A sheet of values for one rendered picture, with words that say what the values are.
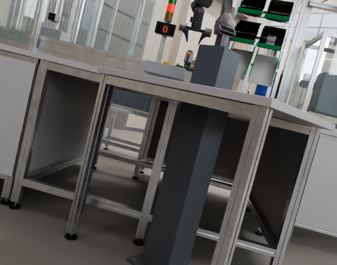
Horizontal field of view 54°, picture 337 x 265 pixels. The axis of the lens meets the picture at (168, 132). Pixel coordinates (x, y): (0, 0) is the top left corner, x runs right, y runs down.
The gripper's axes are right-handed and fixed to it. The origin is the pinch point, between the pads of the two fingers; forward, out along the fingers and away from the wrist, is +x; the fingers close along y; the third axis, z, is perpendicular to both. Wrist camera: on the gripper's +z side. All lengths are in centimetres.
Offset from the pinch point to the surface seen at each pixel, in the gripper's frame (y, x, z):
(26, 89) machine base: 79, 26, -50
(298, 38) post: -80, 31, 109
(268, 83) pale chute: -46, 7, -19
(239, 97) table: -25, -26, -89
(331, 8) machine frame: -99, 5, 123
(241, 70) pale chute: -30.9, 6.4, -12.5
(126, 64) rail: 30.5, 9.2, -30.2
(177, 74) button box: 1.6, 4.3, -35.5
